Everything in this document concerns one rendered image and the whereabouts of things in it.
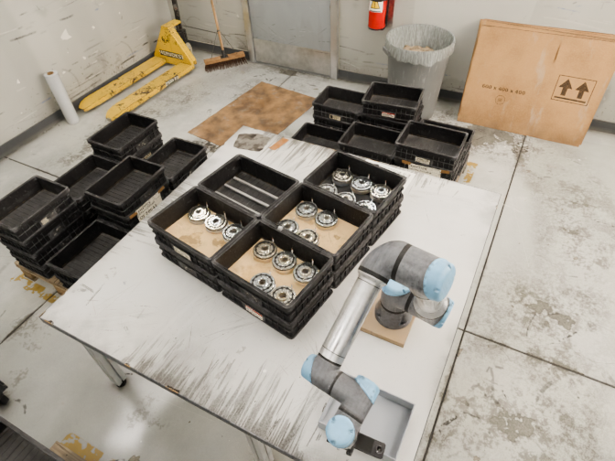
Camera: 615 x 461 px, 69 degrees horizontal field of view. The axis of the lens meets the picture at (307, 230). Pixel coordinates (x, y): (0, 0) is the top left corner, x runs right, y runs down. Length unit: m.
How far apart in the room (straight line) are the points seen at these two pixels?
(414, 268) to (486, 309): 1.67
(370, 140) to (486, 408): 1.89
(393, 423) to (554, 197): 2.51
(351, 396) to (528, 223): 2.44
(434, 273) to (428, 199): 1.18
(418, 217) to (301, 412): 1.12
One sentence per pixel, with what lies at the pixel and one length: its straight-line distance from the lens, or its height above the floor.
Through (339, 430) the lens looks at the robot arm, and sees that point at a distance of 1.26.
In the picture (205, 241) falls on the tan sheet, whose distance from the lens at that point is 2.04.
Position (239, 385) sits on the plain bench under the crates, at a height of 0.70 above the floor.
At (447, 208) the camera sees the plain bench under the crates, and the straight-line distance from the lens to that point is 2.37.
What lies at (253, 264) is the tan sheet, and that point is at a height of 0.83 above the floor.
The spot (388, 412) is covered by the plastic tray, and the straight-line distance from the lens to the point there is 1.69.
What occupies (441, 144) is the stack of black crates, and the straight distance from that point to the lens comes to 3.16.
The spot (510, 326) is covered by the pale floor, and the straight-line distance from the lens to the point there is 2.87.
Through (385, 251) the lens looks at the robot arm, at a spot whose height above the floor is 1.32.
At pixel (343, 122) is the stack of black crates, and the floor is 0.38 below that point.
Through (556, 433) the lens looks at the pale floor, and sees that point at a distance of 2.65.
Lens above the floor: 2.27
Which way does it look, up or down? 46 degrees down
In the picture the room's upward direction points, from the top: 4 degrees counter-clockwise
